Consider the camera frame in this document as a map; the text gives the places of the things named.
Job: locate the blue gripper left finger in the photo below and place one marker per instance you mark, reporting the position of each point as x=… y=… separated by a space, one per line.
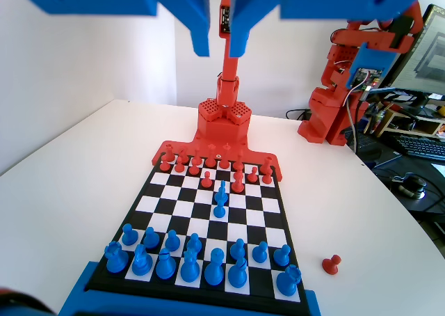
x=180 y=2

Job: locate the blue bishop chess piece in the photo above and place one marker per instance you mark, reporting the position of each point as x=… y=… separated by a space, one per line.
x=221 y=194
x=165 y=267
x=237 y=276

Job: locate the red robot arm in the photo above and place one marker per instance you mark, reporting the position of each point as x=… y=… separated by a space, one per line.
x=222 y=124

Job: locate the red folded robot arm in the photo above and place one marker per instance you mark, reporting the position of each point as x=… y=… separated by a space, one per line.
x=323 y=114

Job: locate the red rook chess piece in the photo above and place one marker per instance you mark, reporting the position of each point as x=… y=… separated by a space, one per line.
x=169 y=154
x=267 y=163

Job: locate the red queen chess piece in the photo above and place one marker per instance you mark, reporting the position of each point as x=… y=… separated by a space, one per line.
x=210 y=162

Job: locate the red pawn chess piece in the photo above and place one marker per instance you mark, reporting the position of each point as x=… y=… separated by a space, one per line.
x=267 y=179
x=164 y=165
x=331 y=264
x=238 y=165
x=253 y=177
x=206 y=181
x=179 y=167
x=194 y=170

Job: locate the red round object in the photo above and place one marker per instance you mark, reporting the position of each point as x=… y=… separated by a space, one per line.
x=224 y=163

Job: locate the blue pawn chess piece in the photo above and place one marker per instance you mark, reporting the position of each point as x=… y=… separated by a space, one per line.
x=219 y=211
x=238 y=249
x=172 y=243
x=151 y=239
x=194 y=242
x=281 y=257
x=128 y=237
x=259 y=253

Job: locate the blue plastic chess rook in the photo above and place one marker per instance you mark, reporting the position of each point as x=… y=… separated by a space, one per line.
x=116 y=260
x=288 y=281

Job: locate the blue queen chess piece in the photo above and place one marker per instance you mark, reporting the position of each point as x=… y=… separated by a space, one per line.
x=189 y=270

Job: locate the blue king chess piece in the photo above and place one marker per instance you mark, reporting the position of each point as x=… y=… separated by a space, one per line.
x=214 y=270

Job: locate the red board holder plate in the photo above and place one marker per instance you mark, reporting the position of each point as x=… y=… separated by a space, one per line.
x=264 y=156

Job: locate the black computer monitor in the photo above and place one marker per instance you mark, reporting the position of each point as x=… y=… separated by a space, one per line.
x=424 y=51

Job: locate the wooden desk shelf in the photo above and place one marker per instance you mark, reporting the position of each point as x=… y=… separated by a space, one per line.
x=410 y=122

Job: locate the black keyboard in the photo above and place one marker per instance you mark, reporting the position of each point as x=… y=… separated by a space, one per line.
x=420 y=147

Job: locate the black and white chessboard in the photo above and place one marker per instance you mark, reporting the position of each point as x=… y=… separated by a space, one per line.
x=194 y=225

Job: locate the black round desk device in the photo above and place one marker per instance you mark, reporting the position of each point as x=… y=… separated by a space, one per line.
x=413 y=187

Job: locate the blue board holder plate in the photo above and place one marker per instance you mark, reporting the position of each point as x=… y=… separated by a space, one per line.
x=74 y=295

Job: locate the blue controller board mount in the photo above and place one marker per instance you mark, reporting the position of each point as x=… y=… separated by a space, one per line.
x=368 y=58

